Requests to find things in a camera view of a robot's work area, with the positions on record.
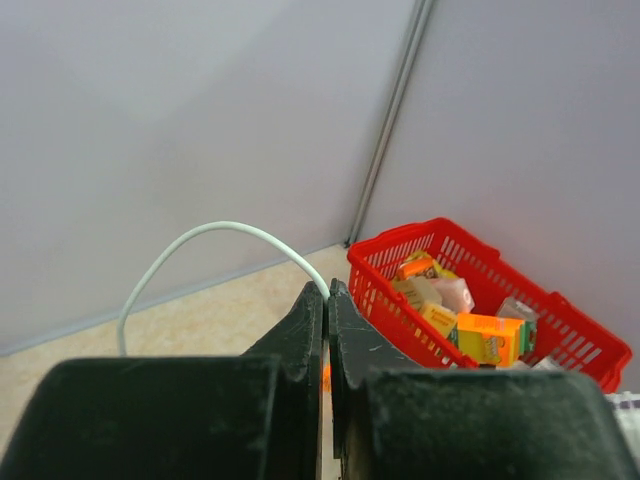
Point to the white wrapped packet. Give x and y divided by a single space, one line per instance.
546 364

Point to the orange sponge pack on table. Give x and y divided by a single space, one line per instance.
327 385

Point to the grey small box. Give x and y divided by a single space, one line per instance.
515 309

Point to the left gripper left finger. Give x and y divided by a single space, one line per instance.
252 416

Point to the orange lid jar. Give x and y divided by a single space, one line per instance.
422 267

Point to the pink packet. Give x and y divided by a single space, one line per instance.
455 294

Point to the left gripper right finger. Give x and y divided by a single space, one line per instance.
394 419

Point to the brown cardboard box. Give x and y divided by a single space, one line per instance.
418 291

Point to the yellow bag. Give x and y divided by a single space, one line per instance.
442 272

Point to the red plastic basket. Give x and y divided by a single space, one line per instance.
568 336

